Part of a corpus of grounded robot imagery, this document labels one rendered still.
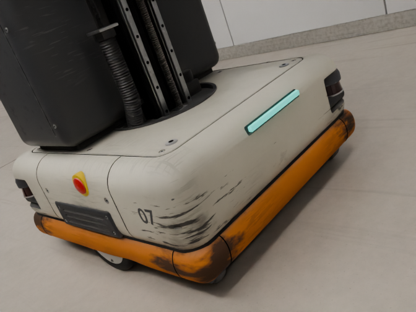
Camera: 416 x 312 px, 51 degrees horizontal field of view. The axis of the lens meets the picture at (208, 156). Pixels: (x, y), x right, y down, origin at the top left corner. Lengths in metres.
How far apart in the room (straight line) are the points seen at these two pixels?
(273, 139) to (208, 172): 0.19
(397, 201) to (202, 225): 0.43
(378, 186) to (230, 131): 0.39
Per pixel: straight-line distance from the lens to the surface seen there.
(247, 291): 0.84
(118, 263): 1.03
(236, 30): 2.91
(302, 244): 0.90
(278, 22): 2.71
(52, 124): 0.97
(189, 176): 0.72
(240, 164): 0.80
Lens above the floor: 0.52
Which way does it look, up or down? 21 degrees down
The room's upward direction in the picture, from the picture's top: 20 degrees counter-clockwise
